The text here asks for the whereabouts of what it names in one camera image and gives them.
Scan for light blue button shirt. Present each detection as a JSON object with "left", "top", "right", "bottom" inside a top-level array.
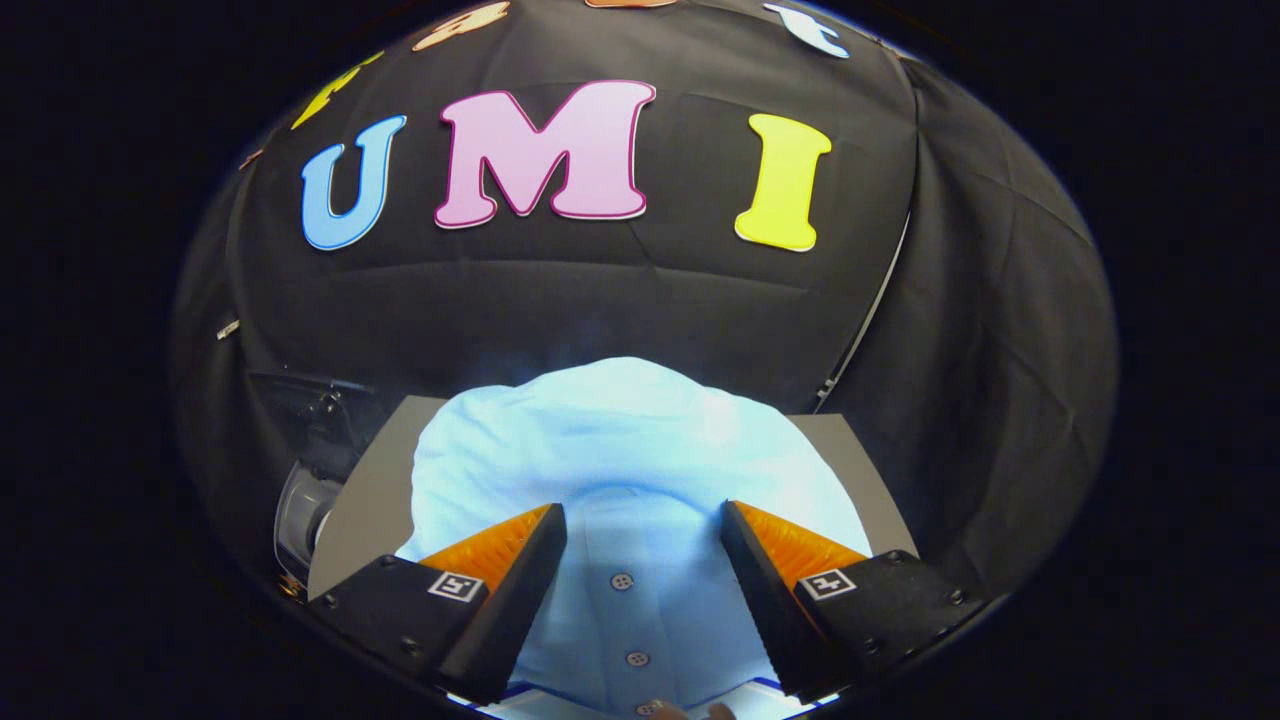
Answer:
[{"left": 395, "top": 357, "right": 873, "bottom": 720}]

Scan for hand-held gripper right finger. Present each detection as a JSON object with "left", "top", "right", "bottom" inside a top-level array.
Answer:
[{"left": 720, "top": 500, "right": 996, "bottom": 703}]

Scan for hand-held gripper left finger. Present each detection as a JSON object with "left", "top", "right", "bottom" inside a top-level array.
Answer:
[{"left": 308, "top": 503, "right": 569, "bottom": 706}]

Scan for black backdrop cloth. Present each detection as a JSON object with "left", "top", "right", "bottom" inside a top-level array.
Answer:
[{"left": 170, "top": 0, "right": 1119, "bottom": 601}]

